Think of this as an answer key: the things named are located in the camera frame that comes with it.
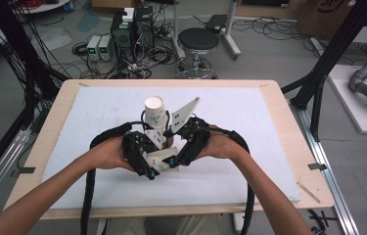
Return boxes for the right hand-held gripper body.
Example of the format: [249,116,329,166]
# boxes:
[170,96,212,166]

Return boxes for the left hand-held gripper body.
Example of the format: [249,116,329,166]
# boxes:
[121,127,167,171]

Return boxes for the stack of white paper cups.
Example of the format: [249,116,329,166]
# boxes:
[143,95,169,131]

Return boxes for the person's left hand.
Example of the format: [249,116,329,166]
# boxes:
[91,135,135,172]

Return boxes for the person's right hand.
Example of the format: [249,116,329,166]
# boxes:
[196,124,243,163]

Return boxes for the white foam mat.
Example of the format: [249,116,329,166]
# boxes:
[41,86,302,211]

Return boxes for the person's legs in beige trousers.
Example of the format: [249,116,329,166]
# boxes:
[99,214,223,235]

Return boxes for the white box under table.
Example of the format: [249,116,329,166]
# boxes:
[232,212,246,233]

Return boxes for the wooden table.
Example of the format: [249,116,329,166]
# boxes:
[4,78,336,220]

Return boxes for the black round stool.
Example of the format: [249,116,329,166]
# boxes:
[175,27,220,80]

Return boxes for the grey bench power supply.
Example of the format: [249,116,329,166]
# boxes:
[98,34,114,63]
[85,34,103,62]

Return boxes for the black computer tower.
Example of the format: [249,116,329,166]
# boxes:
[134,5,156,55]
[110,12,137,64]

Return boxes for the white metal stand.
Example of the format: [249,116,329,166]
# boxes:
[170,0,243,61]

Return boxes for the black tape piece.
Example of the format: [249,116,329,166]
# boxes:
[307,162,329,171]
[10,166,37,179]

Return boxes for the small white box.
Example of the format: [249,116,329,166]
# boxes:
[121,7,136,24]

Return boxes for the white board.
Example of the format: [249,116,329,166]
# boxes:
[327,64,367,136]

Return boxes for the white round table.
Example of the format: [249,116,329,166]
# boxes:
[12,0,71,15]

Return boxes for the cardboard box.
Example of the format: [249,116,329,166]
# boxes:
[296,0,356,41]

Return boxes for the black sleeved left gripper cable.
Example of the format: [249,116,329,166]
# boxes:
[79,120,155,235]

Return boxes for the black sleeved gripper cable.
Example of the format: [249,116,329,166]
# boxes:
[79,120,155,235]
[190,114,256,235]

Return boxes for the tangle of floor cables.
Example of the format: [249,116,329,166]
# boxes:
[58,19,179,80]

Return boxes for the black sleeved right gripper cable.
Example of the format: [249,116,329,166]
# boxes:
[190,114,256,235]

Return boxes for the black metal frame post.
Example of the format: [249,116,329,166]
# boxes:
[281,0,367,142]
[0,0,69,192]

